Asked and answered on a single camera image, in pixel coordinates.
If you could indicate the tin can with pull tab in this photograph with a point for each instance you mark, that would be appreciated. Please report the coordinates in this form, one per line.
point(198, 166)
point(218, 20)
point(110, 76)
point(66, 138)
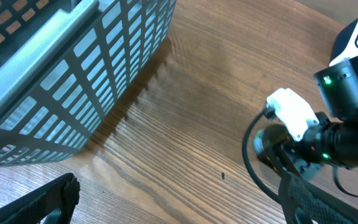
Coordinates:
point(269, 137)

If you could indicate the white barcode scanner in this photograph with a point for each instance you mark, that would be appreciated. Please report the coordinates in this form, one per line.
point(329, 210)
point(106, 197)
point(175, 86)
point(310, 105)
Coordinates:
point(345, 45)

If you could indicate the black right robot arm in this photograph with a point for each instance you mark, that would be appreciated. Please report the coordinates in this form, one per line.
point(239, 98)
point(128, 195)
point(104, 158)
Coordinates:
point(338, 86)

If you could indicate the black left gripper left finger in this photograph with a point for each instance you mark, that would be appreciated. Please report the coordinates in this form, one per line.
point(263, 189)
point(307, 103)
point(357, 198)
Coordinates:
point(53, 202)

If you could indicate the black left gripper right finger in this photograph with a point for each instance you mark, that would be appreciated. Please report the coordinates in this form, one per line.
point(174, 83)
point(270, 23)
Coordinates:
point(303, 202)

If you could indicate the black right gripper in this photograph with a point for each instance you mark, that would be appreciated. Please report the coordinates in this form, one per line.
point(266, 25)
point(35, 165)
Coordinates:
point(312, 152)

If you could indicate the grey plastic mesh basket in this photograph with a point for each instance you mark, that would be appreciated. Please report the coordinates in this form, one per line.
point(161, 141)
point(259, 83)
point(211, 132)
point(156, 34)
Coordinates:
point(63, 67)

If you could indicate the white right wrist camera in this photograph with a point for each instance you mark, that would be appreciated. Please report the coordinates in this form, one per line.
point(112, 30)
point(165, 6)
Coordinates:
point(293, 111)

